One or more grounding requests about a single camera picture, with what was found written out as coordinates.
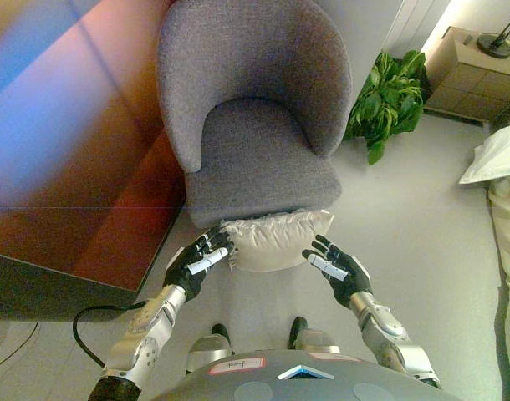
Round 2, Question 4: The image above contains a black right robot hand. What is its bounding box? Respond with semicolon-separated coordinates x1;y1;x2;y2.
301;234;373;310

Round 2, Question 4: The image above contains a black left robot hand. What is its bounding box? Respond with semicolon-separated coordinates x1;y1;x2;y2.
162;225;237;302

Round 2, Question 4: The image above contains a white fringed pillow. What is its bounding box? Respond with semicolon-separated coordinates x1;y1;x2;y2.
219;210;336;273

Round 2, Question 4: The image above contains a white bed pillow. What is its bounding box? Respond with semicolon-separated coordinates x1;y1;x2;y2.
458;121;510;185

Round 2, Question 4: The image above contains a silver right robot leg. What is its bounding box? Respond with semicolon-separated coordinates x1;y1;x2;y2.
294;329;342;356

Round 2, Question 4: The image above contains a silver robot leg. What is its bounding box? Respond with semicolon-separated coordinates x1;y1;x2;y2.
184;336;235;375
294;329;342;356

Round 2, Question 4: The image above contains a black left robot foot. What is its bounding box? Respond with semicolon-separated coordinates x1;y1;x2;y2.
211;323;232;348

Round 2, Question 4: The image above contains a black robot foot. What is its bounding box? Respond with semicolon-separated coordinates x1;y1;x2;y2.
211;323;232;348
288;316;309;350

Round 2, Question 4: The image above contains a black right robot foot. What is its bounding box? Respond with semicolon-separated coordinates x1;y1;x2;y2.
288;316;309;350

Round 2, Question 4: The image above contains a silver left robot leg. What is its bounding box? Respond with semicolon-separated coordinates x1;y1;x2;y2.
184;336;235;375

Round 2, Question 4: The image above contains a grey robot torso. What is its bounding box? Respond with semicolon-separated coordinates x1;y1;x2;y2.
148;349;461;401

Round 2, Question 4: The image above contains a grey fabric armchair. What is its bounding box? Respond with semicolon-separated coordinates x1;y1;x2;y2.
156;0;354;230

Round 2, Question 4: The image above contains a glossy reddish wooden table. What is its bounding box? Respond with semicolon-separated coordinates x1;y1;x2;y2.
0;0;189;322

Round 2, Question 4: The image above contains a green leafy potted plant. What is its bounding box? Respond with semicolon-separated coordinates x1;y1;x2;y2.
342;49;430;166

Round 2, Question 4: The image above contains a beige wooden nightstand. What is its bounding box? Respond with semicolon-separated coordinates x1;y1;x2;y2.
421;25;510;124

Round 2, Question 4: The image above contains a black lamp with round base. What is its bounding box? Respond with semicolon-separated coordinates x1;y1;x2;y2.
476;6;510;59

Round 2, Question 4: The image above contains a thick black left wrist cable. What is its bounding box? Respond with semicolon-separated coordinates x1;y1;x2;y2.
73;300;150;368

